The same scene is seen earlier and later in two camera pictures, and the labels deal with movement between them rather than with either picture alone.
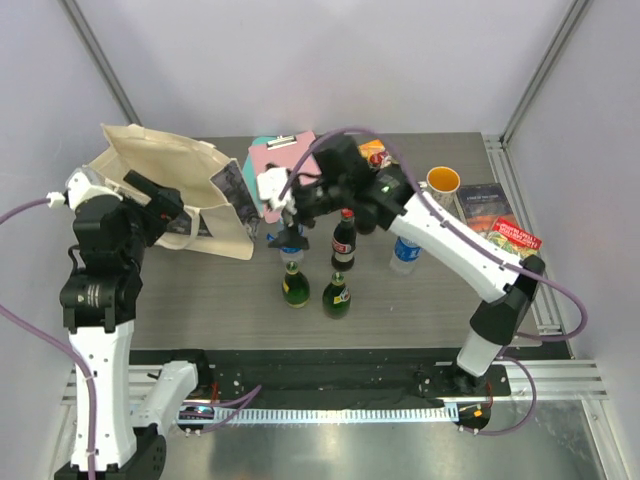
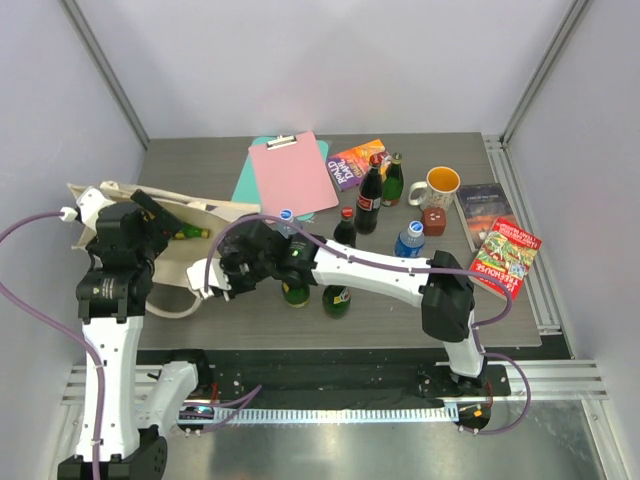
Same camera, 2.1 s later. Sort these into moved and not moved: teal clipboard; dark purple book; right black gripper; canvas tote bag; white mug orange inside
Moved: teal clipboard; right black gripper; canvas tote bag
Not moved: white mug orange inside; dark purple book
